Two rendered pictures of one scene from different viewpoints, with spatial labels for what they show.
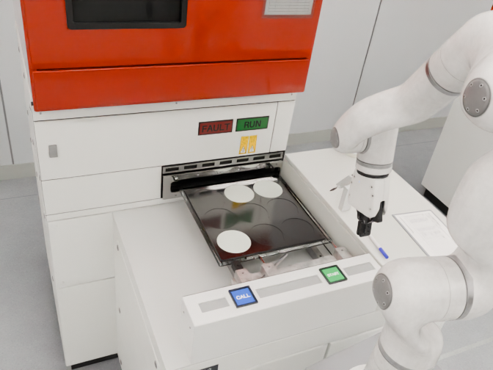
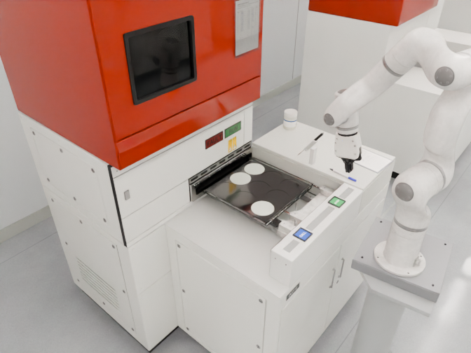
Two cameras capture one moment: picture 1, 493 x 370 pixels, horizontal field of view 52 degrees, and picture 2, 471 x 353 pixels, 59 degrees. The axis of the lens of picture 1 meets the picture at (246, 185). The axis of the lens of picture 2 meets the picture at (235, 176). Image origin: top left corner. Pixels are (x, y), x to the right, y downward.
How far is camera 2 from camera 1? 0.66 m
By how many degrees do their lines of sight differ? 17
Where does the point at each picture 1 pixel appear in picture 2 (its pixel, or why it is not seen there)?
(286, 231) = (286, 190)
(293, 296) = (326, 222)
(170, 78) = (192, 117)
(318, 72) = not seen: hidden behind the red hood
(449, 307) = (438, 186)
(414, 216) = not seen: hidden behind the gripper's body
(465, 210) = (439, 133)
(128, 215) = (176, 221)
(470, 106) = (442, 81)
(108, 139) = (157, 173)
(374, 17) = not seen: hidden behind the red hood
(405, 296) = (420, 189)
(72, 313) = (149, 308)
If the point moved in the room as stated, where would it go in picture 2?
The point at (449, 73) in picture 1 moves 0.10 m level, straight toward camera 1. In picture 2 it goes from (401, 65) to (413, 77)
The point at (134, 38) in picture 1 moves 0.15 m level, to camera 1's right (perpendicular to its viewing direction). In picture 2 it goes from (170, 97) to (209, 92)
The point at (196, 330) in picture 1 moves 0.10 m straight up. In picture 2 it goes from (292, 264) to (294, 244)
